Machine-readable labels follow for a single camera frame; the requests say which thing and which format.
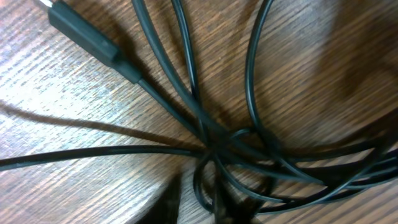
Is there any black micro USB cable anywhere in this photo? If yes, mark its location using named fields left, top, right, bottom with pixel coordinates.
left=0, top=0, right=398, bottom=215

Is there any black USB-A cable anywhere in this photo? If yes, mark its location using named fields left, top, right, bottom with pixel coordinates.
left=34, top=0, right=398, bottom=224

